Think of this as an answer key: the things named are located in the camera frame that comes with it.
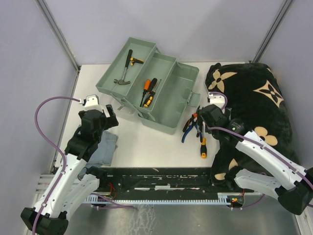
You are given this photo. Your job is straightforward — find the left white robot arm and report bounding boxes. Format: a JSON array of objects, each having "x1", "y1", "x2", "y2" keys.
[{"x1": 21, "y1": 104, "x2": 119, "y2": 235}]

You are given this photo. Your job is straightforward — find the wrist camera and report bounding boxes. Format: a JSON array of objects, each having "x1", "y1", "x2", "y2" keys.
[
  {"x1": 79, "y1": 94, "x2": 102, "y2": 111},
  {"x1": 207, "y1": 92, "x2": 228, "y2": 110}
]

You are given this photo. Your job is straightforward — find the aluminium frame post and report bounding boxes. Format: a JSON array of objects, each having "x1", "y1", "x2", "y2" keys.
[
  {"x1": 249, "y1": 0, "x2": 294, "y2": 63},
  {"x1": 35, "y1": 0, "x2": 80, "y2": 71}
]

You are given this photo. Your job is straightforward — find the orange handled screwdriver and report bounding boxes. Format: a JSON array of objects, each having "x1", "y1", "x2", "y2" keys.
[{"x1": 140, "y1": 79, "x2": 151, "y2": 106}]

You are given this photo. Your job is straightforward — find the black floral blanket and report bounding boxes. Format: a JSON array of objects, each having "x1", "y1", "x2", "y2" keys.
[{"x1": 205, "y1": 63, "x2": 299, "y2": 185}]

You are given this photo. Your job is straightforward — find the blue handled pliers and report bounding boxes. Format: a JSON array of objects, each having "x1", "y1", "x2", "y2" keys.
[{"x1": 181, "y1": 120, "x2": 201, "y2": 143}]

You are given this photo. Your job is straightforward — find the green plastic tool box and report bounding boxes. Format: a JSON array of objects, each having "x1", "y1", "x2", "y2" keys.
[{"x1": 96, "y1": 37, "x2": 200, "y2": 135}]

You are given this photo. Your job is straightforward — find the orange black pliers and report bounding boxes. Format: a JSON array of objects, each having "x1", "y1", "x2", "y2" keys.
[{"x1": 181, "y1": 113, "x2": 204, "y2": 143}]

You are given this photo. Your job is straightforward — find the right aluminium frame post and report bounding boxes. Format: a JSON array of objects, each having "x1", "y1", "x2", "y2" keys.
[{"x1": 249, "y1": 0, "x2": 294, "y2": 63}]

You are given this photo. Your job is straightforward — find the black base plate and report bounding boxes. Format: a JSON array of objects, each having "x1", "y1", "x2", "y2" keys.
[{"x1": 96, "y1": 167, "x2": 243, "y2": 201}]

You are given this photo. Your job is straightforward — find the orange black nut driver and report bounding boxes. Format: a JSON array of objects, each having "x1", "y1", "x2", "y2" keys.
[{"x1": 142, "y1": 78, "x2": 157, "y2": 106}]

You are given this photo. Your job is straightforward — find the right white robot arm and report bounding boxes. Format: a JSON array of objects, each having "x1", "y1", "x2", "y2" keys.
[{"x1": 198, "y1": 104, "x2": 313, "y2": 215}]

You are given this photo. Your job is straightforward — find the small yellow black screwdriver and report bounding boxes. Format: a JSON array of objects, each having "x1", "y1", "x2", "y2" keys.
[{"x1": 143, "y1": 79, "x2": 162, "y2": 108}]

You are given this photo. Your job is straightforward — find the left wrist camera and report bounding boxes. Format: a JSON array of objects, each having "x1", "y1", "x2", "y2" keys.
[{"x1": 79, "y1": 94, "x2": 102, "y2": 111}]

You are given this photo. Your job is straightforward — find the folded blue denim cloth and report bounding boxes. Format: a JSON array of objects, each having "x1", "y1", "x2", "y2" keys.
[{"x1": 88, "y1": 131, "x2": 118, "y2": 166}]

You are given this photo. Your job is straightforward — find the left aluminium frame post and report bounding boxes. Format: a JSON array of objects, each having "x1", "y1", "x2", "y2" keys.
[{"x1": 35, "y1": 0, "x2": 80, "y2": 71}]

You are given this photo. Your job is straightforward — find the black handled claw hammer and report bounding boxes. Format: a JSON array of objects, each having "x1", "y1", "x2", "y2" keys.
[{"x1": 113, "y1": 49, "x2": 133, "y2": 85}]

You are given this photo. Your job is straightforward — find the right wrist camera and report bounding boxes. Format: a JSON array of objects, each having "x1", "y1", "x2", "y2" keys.
[{"x1": 207, "y1": 92, "x2": 228, "y2": 110}]

